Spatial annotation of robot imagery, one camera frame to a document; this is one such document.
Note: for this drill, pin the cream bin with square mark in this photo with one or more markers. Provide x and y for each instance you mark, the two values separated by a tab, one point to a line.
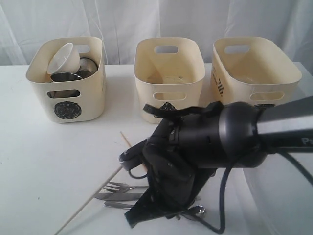
252	70

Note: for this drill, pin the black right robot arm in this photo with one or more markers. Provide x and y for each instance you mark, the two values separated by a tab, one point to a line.
189	144

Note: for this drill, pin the small steel cup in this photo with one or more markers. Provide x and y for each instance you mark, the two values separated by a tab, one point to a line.
87	68

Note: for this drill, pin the cream bin with circle mark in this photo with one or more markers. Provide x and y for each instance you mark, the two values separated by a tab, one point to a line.
70	101

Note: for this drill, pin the steel fork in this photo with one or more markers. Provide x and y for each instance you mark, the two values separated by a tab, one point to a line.
115	187

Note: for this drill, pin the steel knife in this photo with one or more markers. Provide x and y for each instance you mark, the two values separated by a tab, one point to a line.
118	196

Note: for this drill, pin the cream bin with triangle mark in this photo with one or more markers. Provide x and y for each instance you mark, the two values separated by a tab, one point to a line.
169	71

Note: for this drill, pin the white backdrop curtain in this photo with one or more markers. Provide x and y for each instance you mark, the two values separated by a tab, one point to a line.
121	24

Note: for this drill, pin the white plastic bowl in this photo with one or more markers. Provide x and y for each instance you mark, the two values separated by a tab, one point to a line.
66	59

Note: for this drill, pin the dark wooden chopstick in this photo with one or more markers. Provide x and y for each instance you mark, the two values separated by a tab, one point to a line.
129	145

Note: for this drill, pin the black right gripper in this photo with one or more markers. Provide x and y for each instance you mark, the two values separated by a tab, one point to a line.
171	175

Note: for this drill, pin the white rectangular plate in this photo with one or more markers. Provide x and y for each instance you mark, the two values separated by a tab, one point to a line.
282	195

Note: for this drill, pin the large steel cup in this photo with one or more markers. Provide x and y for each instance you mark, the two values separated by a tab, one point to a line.
64	77

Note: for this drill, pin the steel spoon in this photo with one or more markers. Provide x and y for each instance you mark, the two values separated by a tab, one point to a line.
198	210

